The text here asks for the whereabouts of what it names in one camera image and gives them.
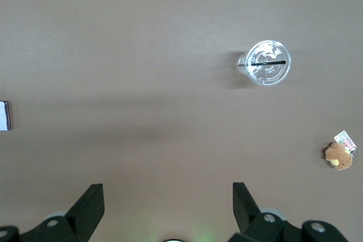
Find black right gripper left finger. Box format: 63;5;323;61
18;184;105;242

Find clear plastic cup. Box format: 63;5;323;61
237;39;292;87

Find black drinking straw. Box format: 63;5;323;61
251;60;286;66

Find brown bear plush keychain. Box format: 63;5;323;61
324;142;354;172

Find white printed plush tag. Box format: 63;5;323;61
334;130;357;151

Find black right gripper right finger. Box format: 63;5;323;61
228;181;304;242

